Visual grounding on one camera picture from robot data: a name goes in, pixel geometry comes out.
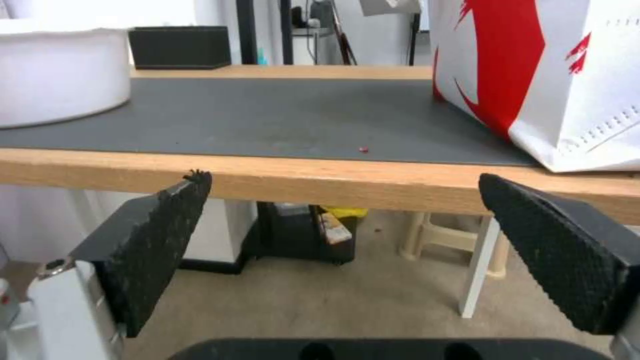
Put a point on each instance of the white table leg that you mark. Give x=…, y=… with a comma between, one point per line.
x=477, y=266

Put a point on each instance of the black vertical pole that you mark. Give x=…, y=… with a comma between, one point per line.
x=286, y=32

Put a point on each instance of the black rectangular box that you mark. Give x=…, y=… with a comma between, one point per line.
x=177, y=47

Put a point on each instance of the beige plastic stool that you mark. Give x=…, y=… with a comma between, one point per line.
x=445, y=240

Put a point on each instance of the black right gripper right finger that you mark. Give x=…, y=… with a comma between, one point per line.
x=560, y=255

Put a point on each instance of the white round container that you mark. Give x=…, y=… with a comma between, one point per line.
x=55, y=75

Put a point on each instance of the black bin under table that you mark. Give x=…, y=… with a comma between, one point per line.
x=295, y=232

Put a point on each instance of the yellow bag under table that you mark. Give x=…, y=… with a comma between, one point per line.
x=345, y=212

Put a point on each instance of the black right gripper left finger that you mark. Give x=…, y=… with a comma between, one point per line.
x=150, y=240

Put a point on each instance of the dark grey table mat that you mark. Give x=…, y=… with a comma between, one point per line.
x=280, y=120

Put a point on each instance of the white red takeout bag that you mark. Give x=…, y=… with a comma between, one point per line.
x=545, y=75

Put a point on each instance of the white cabinet under table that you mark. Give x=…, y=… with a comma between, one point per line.
x=212, y=232

